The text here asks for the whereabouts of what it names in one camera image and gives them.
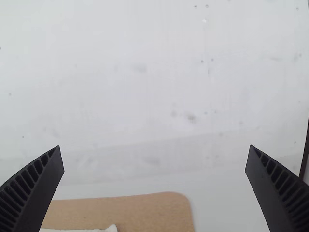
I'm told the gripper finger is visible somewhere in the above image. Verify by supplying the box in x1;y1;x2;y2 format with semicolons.
244;145;309;232
0;145;65;232

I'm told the pale towel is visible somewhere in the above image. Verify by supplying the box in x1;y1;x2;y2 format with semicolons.
38;224;118;232

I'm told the cork mat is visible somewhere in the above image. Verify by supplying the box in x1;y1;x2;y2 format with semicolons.
40;191;196;232

